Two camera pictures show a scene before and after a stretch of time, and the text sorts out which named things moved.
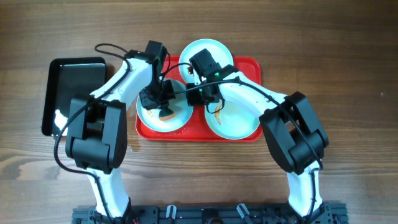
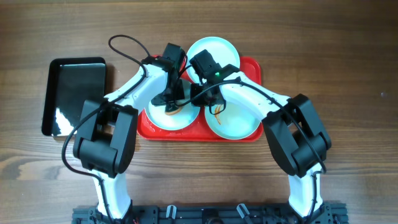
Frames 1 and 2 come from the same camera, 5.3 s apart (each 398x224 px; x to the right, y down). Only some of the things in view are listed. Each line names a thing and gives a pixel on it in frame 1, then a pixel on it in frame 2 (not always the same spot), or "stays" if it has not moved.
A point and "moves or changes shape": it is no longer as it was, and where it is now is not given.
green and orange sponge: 166,114 → 171,109
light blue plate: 183,112 moves or changes shape
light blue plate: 235,121 stays
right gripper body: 203,97 stays
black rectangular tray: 66,79 stays
